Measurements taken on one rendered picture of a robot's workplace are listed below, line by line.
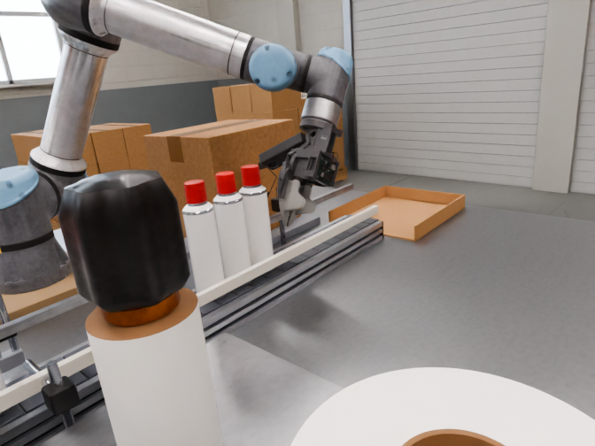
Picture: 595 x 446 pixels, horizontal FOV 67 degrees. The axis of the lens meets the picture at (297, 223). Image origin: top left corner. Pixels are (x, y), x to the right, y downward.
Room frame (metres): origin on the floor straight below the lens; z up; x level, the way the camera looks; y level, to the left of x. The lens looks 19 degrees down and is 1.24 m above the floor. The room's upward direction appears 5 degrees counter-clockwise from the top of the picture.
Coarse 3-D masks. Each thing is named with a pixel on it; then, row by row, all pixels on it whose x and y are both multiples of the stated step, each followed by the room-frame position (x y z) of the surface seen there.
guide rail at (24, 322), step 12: (336, 192) 1.04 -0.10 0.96; (276, 216) 0.88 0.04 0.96; (72, 300) 0.57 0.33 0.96; (84, 300) 0.58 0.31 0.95; (36, 312) 0.54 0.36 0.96; (48, 312) 0.55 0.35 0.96; (60, 312) 0.56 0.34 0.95; (12, 324) 0.52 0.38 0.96; (24, 324) 0.53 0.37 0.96; (0, 336) 0.50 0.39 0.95
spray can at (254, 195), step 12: (252, 168) 0.79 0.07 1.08; (252, 180) 0.79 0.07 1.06; (240, 192) 0.79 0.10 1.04; (252, 192) 0.78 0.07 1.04; (264, 192) 0.79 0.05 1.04; (252, 204) 0.78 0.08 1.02; (264, 204) 0.79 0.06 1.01; (252, 216) 0.78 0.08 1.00; (264, 216) 0.78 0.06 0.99; (252, 228) 0.78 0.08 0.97; (264, 228) 0.78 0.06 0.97; (252, 240) 0.78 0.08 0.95; (264, 240) 0.78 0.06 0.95; (252, 252) 0.78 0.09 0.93; (264, 252) 0.78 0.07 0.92; (252, 264) 0.78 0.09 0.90
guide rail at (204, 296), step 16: (368, 208) 1.02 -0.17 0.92; (336, 224) 0.93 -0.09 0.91; (352, 224) 0.96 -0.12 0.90; (304, 240) 0.85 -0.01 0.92; (320, 240) 0.87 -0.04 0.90; (272, 256) 0.78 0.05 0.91; (288, 256) 0.80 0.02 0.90; (240, 272) 0.72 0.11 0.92; (256, 272) 0.74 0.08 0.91; (208, 288) 0.67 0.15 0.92; (224, 288) 0.68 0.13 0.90; (80, 352) 0.51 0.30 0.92; (64, 368) 0.49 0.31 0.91; (80, 368) 0.50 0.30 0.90; (16, 384) 0.45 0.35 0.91; (32, 384) 0.46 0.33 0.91; (0, 400) 0.43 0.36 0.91; (16, 400) 0.44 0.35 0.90
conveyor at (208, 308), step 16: (368, 224) 1.01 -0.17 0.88; (336, 240) 0.92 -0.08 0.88; (304, 256) 0.85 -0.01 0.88; (272, 272) 0.79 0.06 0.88; (240, 288) 0.73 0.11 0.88; (208, 304) 0.68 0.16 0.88; (224, 304) 0.68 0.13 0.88; (96, 368) 0.52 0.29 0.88; (80, 384) 0.50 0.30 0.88; (32, 400) 0.47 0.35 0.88; (16, 416) 0.44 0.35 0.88
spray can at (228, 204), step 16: (224, 176) 0.74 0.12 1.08; (224, 192) 0.74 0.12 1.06; (224, 208) 0.73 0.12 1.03; (240, 208) 0.74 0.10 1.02; (224, 224) 0.73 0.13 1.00; (240, 224) 0.74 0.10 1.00; (224, 240) 0.74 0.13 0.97; (240, 240) 0.74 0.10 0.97; (224, 256) 0.74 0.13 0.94; (240, 256) 0.74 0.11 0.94; (224, 272) 0.75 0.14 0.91
